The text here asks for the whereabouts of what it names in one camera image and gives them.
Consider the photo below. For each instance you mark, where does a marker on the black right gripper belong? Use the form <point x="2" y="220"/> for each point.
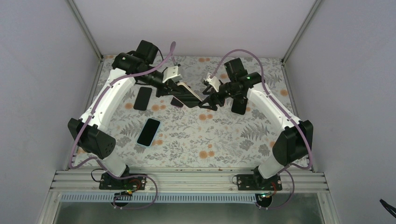
<point x="213" y="101"/>

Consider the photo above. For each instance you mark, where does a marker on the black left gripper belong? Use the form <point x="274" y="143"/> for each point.
<point x="165" y="90"/>

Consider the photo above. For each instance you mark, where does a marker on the dark phone case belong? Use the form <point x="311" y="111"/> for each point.
<point x="239" y="105"/>

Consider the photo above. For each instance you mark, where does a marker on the bare black smartphone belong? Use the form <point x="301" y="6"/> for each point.
<point x="142" y="98"/>

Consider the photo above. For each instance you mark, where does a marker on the black phone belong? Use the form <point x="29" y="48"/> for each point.
<point x="176" y="103"/>

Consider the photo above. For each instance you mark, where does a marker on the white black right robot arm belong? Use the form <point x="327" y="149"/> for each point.
<point x="295" y="136"/>

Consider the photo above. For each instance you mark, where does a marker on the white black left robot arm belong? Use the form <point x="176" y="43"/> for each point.
<point x="89" y="131"/>

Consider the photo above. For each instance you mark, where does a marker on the phone in blue case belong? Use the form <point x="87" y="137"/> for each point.
<point x="148" y="132"/>

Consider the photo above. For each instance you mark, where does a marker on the floral patterned table mat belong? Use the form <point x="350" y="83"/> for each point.
<point x="191" y="137"/>

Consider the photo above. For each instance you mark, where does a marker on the black object at edge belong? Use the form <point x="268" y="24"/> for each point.
<point x="389" y="208"/>

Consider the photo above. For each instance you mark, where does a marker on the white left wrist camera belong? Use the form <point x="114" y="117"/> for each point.
<point x="174" y="73"/>

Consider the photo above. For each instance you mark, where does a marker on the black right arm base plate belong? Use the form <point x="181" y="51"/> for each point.
<point x="255" y="182"/>

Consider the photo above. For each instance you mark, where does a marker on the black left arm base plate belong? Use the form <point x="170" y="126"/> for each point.
<point x="132" y="184"/>

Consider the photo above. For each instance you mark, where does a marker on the right aluminium corner post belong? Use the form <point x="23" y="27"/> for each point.
<point x="301" y="30"/>

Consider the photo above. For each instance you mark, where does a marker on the aluminium corner post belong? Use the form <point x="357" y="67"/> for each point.
<point x="301" y="30"/>
<point x="80" y="20"/>

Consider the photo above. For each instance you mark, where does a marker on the left aluminium corner post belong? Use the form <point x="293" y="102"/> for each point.
<point x="80" y="20"/>

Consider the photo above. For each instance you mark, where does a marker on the aluminium rail frame base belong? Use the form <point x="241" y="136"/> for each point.
<point x="190" y="180"/>

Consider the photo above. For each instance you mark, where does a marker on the perforated grey cable duct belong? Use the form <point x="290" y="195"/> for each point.
<point x="107" y="197"/>

